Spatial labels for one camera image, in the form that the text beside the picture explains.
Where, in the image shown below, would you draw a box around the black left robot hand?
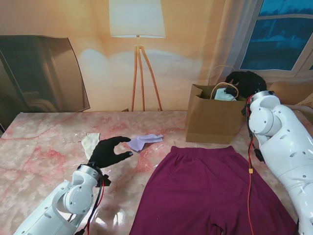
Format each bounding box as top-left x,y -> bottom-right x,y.
88,136 -> 134,169

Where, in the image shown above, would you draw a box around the lavender sock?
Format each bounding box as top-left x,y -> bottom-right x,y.
128,133 -> 164,152

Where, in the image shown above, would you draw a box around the smooth beige cushion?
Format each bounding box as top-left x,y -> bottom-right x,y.
268,80 -> 313,105

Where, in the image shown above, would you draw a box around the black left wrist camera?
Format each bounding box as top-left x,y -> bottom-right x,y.
99,172 -> 112,188

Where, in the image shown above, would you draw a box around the dark framed mirror panel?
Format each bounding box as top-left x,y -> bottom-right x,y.
0,35 -> 90,113

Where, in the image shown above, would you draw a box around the light blue sock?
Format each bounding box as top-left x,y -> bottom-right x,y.
214,87 -> 238,101

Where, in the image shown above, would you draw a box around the maroon shorts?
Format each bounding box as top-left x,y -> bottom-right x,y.
129,145 -> 298,235

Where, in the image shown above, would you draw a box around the white shade tripod floor lamp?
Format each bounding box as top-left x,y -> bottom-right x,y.
108,0 -> 166,112

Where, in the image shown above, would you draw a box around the beige sofa frame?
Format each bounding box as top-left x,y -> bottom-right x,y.
292,102 -> 313,117

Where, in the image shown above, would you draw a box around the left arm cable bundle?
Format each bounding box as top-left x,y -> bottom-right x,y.
73,181 -> 106,235

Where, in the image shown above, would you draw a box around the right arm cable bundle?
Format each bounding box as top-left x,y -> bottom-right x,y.
241,95 -> 300,235

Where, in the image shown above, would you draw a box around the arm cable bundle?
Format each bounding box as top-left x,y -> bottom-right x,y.
241,95 -> 300,235
73,181 -> 106,235

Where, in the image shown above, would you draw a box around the kraft paper bag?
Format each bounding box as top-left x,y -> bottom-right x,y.
185,65 -> 247,144

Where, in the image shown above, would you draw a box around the cream white sock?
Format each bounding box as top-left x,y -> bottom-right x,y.
81,133 -> 101,159

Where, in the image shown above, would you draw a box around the white framed window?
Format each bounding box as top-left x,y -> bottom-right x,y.
238,0 -> 313,73

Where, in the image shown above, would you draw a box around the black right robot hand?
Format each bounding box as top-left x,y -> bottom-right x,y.
224,70 -> 268,98

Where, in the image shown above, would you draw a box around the sheer beige curtain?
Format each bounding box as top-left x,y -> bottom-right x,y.
199,0 -> 265,81

